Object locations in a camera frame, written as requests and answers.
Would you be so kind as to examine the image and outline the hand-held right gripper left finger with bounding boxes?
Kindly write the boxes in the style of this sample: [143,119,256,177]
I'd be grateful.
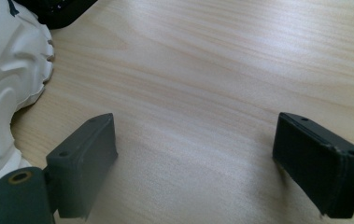
[45,112,119,220]

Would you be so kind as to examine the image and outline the navy and white sneaker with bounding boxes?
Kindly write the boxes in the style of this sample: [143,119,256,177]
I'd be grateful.
[0,0,56,207]

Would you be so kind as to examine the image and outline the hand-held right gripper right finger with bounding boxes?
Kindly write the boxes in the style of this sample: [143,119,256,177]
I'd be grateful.
[272,111,354,220]

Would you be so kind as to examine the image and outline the red and black shoe rack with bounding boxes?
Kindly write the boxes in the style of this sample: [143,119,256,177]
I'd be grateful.
[13,0,100,31]

